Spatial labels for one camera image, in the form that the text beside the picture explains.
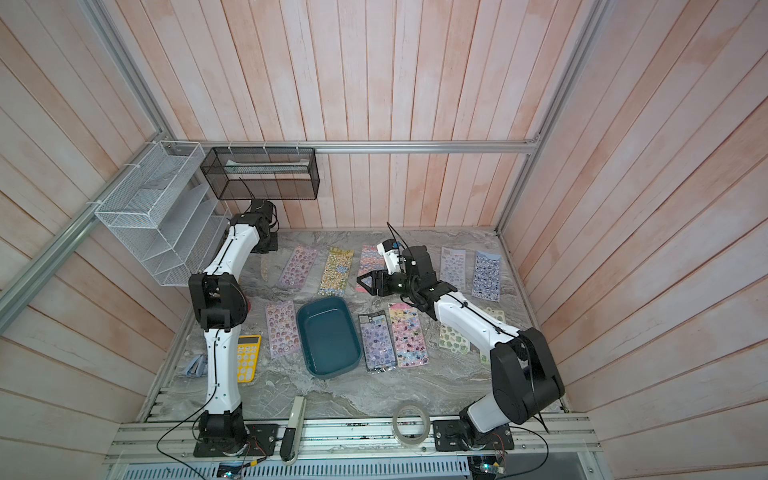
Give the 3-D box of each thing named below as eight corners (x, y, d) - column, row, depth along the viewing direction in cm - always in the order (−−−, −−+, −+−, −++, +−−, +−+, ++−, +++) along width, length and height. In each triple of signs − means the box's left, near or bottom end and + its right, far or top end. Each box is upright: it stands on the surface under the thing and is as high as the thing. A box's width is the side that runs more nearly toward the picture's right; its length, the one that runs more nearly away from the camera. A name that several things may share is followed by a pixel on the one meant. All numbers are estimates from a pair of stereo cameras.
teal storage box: (309, 385, 84) (306, 379, 80) (297, 311, 99) (293, 303, 95) (367, 366, 88) (367, 360, 84) (346, 297, 103) (345, 289, 99)
